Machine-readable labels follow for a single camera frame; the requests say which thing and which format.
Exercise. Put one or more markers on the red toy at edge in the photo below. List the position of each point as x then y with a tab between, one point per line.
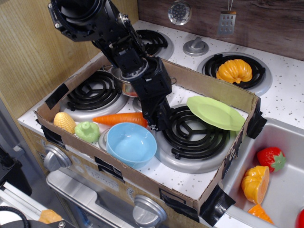
299	223

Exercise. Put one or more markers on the yellow toy corn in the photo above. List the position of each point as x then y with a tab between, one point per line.
65	121

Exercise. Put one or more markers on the silver back stove knob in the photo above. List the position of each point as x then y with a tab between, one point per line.
196	47

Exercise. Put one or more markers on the silver right oven knob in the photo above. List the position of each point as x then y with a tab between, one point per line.
147	213

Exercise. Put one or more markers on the silver centre stove knob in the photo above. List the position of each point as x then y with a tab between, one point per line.
137	105

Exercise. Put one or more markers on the silver toy sink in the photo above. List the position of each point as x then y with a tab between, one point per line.
285	194

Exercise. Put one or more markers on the front right black burner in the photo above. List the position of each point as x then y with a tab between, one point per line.
191	145

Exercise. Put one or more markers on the silver oven door handle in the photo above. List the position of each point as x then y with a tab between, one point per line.
91	206

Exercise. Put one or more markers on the back left black burner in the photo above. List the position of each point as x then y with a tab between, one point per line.
156	43

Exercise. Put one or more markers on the orange object bottom left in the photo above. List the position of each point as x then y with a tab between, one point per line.
49	216

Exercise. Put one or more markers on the silver oven knob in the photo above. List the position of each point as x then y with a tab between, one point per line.
147	213
55	159

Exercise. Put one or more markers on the orange toy pumpkin half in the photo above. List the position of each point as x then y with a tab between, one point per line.
235	71

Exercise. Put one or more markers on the small steel pot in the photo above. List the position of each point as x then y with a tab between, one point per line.
124	86

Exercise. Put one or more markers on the silver left oven knob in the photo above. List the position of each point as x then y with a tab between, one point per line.
55	159

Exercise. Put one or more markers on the orange pumpkin half in sink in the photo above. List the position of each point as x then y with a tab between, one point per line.
255	183

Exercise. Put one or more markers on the light blue plastic bowl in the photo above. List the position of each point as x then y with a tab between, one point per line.
131	143

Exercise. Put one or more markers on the light green plastic plate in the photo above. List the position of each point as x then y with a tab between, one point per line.
215	113

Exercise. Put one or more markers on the hanging silver strainer ladle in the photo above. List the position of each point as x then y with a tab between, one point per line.
179	13

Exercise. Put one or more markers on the front left black burner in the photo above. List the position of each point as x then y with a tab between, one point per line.
96	96

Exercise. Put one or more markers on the orange toy carrot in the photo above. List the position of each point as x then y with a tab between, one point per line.
113	119

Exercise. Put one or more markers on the hanging silver spatula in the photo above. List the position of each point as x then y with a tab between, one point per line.
227	20

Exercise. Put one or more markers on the black burner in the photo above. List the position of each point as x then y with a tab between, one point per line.
96	96
156	43
191	145
261	76

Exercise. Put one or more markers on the green toy pepper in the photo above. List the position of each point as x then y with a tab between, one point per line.
87	131

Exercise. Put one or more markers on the back right black burner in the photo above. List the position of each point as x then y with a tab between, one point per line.
261	76

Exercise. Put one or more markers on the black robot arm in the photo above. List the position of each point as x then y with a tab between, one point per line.
100	22

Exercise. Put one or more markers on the orange toy slice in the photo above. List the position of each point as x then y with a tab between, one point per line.
259	212

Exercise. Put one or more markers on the red toy strawberry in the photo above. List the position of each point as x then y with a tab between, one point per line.
272	157

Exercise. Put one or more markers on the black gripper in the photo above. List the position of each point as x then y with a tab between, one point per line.
157	108

